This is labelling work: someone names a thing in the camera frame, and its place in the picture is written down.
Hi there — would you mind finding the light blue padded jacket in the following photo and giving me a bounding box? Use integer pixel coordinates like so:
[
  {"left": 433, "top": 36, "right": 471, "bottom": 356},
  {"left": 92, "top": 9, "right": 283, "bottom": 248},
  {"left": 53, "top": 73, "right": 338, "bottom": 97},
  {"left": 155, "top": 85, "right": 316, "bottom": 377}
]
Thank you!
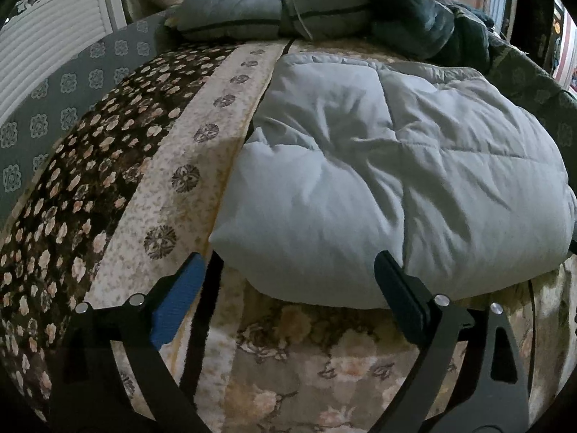
[{"left": 210, "top": 52, "right": 577, "bottom": 311}]

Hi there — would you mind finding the white carved headboard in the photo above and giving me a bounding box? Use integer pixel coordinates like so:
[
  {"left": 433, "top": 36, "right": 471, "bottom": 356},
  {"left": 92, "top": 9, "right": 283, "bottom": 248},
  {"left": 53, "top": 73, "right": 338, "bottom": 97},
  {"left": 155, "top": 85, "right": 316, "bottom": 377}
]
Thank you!
[{"left": 0, "top": 0, "right": 129, "bottom": 123}]

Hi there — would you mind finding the dark teal garment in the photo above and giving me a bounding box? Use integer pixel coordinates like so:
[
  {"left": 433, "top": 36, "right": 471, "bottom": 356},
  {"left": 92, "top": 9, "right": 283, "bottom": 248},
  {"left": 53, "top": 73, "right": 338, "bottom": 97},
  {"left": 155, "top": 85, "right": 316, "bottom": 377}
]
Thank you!
[{"left": 361, "top": 0, "right": 502, "bottom": 74}]

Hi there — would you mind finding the floral brown bedspread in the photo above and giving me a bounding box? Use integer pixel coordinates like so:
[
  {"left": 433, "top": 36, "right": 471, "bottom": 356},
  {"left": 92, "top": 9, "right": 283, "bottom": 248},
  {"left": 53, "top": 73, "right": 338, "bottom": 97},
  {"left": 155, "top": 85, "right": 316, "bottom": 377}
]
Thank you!
[{"left": 0, "top": 36, "right": 577, "bottom": 433}]

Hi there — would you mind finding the grey-blue padded coat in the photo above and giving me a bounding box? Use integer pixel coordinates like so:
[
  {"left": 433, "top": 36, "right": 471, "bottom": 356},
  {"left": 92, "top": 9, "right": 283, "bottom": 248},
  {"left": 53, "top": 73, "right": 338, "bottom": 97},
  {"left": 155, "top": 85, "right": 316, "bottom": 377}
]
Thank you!
[{"left": 164, "top": 0, "right": 377, "bottom": 42}]

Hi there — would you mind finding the grey patterned bedsheet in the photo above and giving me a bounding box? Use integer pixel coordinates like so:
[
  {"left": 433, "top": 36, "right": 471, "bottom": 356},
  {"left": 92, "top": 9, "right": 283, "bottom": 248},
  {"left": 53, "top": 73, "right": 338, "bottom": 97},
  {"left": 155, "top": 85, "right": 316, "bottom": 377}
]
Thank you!
[{"left": 0, "top": 22, "right": 577, "bottom": 219}]

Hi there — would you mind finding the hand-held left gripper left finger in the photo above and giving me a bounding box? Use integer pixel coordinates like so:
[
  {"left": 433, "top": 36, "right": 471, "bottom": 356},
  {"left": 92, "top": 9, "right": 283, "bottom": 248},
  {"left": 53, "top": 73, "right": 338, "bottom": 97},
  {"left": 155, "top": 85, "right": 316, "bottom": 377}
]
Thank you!
[{"left": 47, "top": 253, "right": 213, "bottom": 433}]

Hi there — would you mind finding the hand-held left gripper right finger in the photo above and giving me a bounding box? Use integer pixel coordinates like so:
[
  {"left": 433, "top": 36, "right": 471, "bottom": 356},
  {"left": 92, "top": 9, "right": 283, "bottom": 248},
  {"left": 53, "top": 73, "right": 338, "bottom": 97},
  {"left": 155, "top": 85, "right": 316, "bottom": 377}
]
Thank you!
[{"left": 373, "top": 250, "right": 531, "bottom": 433}]

